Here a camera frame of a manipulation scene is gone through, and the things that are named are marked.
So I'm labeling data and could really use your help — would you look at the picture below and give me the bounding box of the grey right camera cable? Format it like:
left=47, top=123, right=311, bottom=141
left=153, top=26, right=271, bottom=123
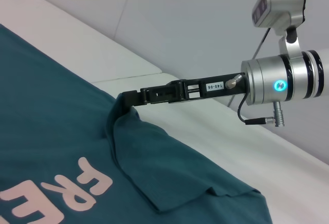
left=227, top=27, right=270, bottom=109

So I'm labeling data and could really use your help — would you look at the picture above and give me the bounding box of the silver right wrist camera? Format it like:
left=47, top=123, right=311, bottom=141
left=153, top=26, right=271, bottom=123
left=251, top=0, right=306, bottom=61

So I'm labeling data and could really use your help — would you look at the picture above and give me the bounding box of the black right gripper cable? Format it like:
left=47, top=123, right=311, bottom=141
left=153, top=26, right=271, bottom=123
left=237, top=94, right=283, bottom=126

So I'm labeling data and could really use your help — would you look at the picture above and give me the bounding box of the teal t-shirt with FREE print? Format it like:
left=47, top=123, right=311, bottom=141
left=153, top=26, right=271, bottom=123
left=0, top=24, right=273, bottom=224

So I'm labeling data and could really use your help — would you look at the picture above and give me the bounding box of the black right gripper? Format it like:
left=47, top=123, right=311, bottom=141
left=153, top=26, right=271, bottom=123
left=120, top=72, right=249, bottom=111

